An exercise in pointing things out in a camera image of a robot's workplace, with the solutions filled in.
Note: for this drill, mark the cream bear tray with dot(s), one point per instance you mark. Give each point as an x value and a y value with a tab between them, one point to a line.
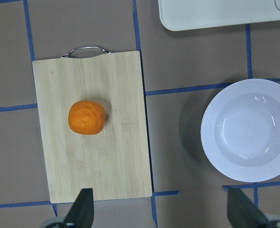
181	15

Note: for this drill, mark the white round plate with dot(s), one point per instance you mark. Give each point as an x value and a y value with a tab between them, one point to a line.
240	130

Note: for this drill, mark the wooden cutting board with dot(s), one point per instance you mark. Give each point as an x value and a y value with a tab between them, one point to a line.
115	162

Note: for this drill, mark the brown paper table cover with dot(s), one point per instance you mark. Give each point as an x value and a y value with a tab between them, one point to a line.
182	72

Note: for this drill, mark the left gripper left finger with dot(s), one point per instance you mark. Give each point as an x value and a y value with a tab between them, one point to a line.
81	214

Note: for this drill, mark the orange fruit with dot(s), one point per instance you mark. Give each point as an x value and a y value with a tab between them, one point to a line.
86	117

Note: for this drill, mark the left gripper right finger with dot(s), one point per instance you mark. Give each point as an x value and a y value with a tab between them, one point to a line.
242	212

